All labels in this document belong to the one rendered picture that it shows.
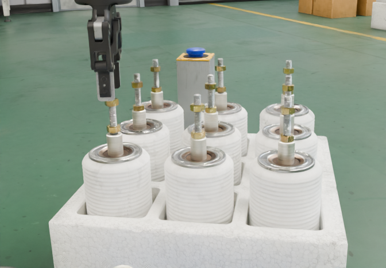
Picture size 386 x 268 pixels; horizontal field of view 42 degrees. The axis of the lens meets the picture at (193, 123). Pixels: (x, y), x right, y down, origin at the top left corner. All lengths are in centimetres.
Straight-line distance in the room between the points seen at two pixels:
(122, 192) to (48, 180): 62
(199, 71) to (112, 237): 47
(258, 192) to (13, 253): 52
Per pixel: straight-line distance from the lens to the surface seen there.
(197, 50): 106
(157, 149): 80
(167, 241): 68
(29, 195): 124
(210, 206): 68
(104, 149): 74
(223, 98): 90
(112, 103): 70
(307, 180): 66
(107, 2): 65
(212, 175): 66
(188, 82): 106
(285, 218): 67
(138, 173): 70
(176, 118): 91
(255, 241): 66
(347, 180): 127
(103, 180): 70
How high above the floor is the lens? 51
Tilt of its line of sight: 18 degrees down
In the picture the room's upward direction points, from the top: 2 degrees counter-clockwise
